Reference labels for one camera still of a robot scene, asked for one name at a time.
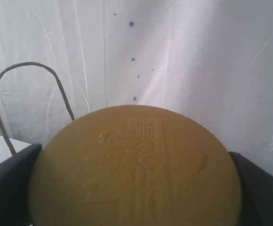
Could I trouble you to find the brown paper shopping bag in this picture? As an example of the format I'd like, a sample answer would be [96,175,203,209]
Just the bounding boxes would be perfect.
[0,61,75,156]

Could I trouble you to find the clear jar yellow lid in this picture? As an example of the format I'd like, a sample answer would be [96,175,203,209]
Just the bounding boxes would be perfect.
[29,105,241,226]

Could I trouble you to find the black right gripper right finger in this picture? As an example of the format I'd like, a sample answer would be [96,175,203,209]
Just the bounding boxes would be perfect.
[230,152,273,226]

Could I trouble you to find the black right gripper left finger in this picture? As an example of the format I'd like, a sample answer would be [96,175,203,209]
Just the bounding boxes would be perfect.
[0,144,42,226]

